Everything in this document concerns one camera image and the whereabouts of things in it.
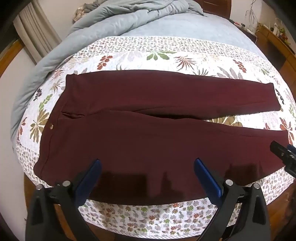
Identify white power strip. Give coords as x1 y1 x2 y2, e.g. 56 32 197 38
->
232 21 256 35

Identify wooden headboard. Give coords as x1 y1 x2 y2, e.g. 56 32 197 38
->
194 0 232 19

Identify wooden window frame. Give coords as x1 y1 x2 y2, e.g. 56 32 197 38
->
0 39 23 77

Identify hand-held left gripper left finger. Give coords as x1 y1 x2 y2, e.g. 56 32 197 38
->
25 159 102 241

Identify light blue comforter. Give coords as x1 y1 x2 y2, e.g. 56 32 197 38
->
10 0 204 139

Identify floral quilted bedspread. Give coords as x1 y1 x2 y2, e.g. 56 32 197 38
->
15 35 296 237

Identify maroon pants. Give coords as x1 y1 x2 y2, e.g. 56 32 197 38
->
33 70 289 205

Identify wooden desk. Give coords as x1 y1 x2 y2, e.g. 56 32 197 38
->
254 23 296 78

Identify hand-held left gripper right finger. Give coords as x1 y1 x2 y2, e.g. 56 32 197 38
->
194 158 271 241

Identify beige curtain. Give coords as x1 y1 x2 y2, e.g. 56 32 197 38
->
13 0 63 64

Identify wall cables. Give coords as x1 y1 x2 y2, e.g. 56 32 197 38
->
245 0 260 33

